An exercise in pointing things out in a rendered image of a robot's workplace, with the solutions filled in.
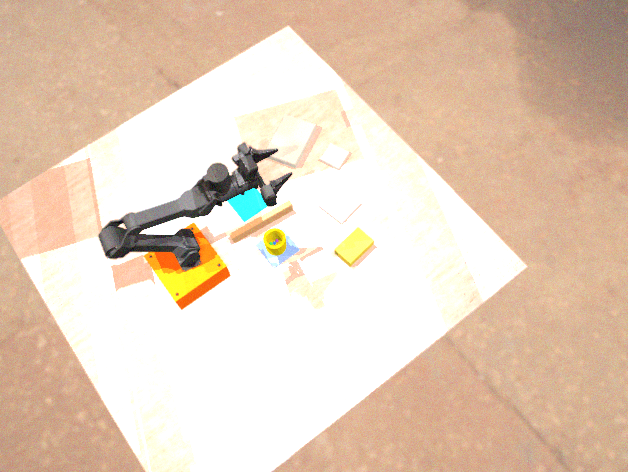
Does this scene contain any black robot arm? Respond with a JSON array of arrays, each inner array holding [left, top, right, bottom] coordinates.
[[98, 151, 258, 272]]

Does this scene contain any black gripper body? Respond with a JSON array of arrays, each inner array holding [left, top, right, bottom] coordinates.
[[230, 142, 277, 207]]

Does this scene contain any brown wooden bar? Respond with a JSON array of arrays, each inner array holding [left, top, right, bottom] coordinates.
[[230, 201, 293, 244]]

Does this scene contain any yellow cup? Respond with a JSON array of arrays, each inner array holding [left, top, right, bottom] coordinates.
[[263, 228, 286, 256]]

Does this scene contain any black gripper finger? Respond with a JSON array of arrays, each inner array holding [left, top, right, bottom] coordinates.
[[249, 145, 278, 163], [269, 172, 292, 198]]

